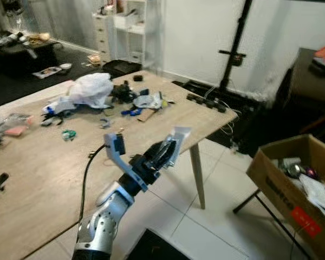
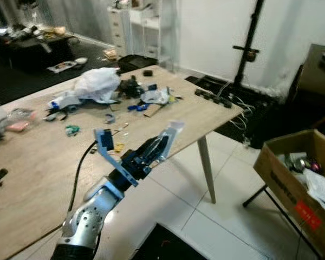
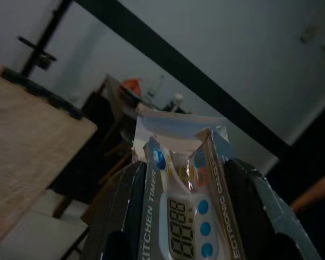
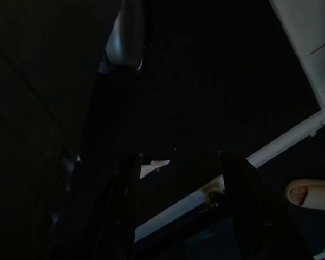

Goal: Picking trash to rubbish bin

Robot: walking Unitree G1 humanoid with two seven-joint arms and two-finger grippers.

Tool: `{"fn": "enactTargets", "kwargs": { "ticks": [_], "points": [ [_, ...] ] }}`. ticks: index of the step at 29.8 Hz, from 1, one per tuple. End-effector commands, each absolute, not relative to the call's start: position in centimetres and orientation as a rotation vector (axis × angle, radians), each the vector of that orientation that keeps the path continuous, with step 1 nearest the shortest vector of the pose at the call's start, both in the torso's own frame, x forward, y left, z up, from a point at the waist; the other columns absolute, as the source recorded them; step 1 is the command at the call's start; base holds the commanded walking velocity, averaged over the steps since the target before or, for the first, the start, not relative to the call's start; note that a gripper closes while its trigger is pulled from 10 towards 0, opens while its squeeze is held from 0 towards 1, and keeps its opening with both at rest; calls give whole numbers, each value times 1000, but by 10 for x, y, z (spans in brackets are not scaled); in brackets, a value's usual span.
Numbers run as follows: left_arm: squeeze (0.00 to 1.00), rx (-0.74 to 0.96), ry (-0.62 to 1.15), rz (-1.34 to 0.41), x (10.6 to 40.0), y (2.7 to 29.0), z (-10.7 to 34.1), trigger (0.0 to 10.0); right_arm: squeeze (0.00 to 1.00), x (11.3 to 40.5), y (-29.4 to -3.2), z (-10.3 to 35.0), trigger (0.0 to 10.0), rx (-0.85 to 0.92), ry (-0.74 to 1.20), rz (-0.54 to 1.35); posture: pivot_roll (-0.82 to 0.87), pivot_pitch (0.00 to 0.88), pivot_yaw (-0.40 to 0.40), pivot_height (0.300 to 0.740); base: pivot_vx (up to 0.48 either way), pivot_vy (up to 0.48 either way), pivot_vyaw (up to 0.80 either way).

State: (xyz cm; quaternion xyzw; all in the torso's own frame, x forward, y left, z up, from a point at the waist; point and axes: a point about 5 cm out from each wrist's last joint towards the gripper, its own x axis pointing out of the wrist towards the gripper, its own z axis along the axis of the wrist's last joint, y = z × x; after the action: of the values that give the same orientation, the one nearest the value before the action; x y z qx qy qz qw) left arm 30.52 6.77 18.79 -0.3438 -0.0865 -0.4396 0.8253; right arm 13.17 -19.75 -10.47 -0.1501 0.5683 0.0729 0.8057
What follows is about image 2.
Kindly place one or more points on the black floor mat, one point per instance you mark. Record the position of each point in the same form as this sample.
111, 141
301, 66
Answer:
162, 246

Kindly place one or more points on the grey-blue left wrist camera mount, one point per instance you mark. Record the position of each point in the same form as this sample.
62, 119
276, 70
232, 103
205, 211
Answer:
104, 140

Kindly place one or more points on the black power strip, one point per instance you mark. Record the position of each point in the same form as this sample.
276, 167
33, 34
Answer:
214, 97

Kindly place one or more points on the white plastic bag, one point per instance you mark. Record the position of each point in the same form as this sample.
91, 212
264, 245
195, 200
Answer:
97, 84

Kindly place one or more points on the blue plastic item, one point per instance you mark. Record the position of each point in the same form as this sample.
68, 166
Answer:
137, 107

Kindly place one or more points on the printed magazine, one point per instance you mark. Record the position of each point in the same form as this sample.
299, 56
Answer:
60, 66

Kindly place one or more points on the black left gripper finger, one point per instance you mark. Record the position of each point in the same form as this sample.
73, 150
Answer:
158, 154
155, 143

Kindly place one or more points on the brown cardboard piece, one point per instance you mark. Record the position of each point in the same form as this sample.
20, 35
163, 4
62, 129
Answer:
153, 110

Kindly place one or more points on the clear plastic wrapper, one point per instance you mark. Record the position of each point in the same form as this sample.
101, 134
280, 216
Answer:
175, 128

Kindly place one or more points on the white crumpled paper trash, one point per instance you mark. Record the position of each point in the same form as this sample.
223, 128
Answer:
322, 187

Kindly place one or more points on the small yellow scrap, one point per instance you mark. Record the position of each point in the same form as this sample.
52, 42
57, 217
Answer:
118, 147

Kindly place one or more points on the dark cluttered low table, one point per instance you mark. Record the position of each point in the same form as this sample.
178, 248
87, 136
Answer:
27, 51

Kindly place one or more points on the small grey-blue scrap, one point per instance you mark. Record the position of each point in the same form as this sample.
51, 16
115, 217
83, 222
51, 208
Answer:
110, 118

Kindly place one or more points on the dark purple trash piece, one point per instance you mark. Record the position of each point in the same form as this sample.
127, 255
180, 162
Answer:
316, 167

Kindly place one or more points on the dark cabinet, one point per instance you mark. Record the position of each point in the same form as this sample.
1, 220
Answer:
317, 92

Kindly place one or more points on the black tripod stand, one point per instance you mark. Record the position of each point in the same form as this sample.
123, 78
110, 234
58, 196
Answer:
249, 46

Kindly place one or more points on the black metal box stand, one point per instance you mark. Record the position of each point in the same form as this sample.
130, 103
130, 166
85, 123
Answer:
255, 197

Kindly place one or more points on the silver can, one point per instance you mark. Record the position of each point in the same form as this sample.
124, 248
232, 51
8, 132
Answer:
299, 162

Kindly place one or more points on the cardboard box with red sticker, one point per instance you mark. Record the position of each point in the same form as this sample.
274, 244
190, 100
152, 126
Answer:
281, 181

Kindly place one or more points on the clear container with pink content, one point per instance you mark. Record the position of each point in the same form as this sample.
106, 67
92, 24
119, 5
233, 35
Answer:
20, 122

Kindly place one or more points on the small white bowl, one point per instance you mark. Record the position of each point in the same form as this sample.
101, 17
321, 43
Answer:
81, 60

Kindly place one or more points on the tapered wooden table leg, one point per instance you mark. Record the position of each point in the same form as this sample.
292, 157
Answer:
207, 170

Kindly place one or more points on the black flat case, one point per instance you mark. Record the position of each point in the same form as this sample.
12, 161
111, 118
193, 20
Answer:
136, 63

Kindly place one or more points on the small tan box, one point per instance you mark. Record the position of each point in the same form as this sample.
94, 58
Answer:
110, 54

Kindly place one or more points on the white shelf unit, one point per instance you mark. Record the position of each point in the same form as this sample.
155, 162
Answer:
143, 27

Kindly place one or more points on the small teal item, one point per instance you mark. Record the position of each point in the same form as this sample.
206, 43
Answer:
72, 130

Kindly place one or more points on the white bottle with blue cap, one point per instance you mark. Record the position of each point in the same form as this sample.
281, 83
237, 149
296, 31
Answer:
65, 101

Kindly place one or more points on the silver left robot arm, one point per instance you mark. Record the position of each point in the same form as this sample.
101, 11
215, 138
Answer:
92, 216

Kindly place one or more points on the crumpled white plastic wrapper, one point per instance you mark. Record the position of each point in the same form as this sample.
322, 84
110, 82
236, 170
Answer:
154, 96

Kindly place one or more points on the small black cylinder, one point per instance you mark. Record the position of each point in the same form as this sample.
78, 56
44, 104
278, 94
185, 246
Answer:
147, 72

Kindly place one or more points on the black gadget pile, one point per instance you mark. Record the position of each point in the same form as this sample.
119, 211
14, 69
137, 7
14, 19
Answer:
131, 86

